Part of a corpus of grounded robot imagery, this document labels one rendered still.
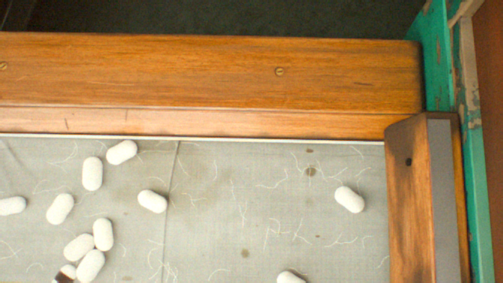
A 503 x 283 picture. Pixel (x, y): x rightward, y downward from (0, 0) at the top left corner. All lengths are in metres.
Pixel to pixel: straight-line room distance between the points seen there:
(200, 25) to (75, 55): 0.88
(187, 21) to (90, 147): 0.91
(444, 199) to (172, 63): 0.33
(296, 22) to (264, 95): 0.91
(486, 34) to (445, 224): 0.18
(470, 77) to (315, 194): 0.21
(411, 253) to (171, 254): 0.25
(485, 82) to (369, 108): 0.15
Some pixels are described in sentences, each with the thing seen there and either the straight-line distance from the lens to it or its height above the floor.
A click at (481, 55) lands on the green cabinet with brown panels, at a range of 0.57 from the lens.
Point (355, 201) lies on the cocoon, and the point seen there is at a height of 0.76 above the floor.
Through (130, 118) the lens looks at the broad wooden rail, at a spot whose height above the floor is 0.76.
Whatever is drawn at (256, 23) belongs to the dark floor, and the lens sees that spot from 1.53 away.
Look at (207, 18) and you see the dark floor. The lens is 1.54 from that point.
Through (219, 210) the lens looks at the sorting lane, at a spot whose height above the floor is 0.74.
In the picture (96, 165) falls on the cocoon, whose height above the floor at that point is 0.76.
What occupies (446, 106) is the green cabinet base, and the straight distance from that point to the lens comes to 0.61.
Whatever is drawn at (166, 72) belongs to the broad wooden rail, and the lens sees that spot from 0.66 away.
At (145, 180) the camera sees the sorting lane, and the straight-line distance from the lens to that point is 0.65.
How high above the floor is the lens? 1.37
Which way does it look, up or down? 75 degrees down
